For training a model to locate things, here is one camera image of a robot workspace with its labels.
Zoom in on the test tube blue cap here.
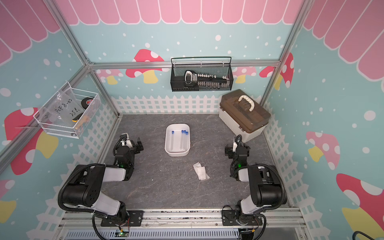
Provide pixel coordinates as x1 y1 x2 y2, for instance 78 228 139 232
171 131 175 151
180 130 186 151
184 131 190 150

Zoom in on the socket set in basket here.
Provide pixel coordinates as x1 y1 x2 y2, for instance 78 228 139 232
184 71 232 91

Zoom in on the brown lid storage box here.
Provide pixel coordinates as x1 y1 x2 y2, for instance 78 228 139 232
219 90 271 143

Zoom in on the white wire wall basket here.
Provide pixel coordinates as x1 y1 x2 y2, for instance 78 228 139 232
34 82 101 139

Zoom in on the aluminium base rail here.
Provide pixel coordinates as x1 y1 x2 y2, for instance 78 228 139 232
56 208 307 240

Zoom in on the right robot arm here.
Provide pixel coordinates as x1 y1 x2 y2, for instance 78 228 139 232
222 135 288 226

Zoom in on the white plastic tray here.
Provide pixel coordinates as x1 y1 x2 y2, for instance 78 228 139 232
165 124 191 157

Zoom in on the clear labelled plastic bag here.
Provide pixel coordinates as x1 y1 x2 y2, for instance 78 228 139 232
43 90 84 128

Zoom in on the black tape roll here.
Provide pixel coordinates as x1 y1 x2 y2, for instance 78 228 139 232
81 97 94 110

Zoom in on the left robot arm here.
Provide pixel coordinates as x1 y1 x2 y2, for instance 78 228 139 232
58 133 144 226

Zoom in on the black wire wall basket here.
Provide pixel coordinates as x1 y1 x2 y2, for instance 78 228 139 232
170 57 234 92

